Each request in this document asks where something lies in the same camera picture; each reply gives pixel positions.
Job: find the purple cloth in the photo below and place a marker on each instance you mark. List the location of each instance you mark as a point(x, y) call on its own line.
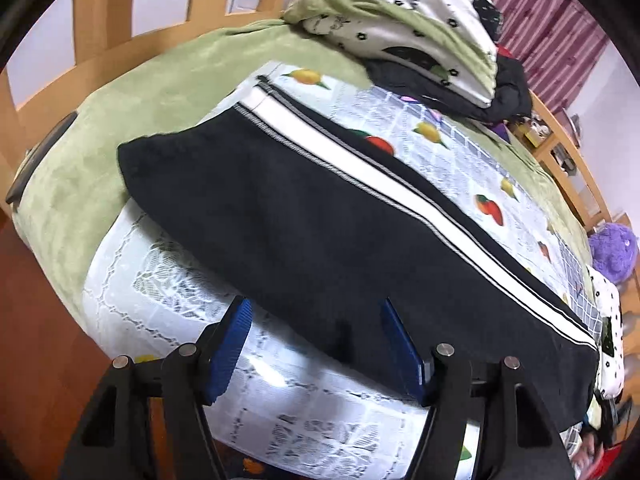
point(500, 131)

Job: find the fruit print lace tablecloth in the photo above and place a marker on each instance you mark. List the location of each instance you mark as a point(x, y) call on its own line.
point(150, 280)

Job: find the maroon striped curtain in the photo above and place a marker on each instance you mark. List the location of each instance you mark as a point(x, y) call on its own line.
point(550, 25)

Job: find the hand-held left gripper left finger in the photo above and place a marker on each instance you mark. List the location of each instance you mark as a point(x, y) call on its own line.
point(230, 345)

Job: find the purple plush toy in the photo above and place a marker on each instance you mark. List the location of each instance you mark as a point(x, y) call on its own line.
point(612, 250)

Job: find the folded white flower print quilt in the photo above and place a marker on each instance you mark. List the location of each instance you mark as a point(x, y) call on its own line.
point(400, 10)

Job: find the black pants with white stripe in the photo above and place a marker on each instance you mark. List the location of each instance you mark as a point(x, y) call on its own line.
point(325, 220)

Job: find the green plush blanket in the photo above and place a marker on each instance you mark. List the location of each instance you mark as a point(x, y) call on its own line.
point(150, 90)

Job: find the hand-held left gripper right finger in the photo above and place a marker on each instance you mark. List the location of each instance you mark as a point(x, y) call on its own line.
point(402, 345)

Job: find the black jacket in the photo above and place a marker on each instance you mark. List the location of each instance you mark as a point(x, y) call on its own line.
point(510, 90)

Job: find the white flower print pillow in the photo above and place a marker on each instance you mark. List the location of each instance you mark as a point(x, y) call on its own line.
point(612, 320)

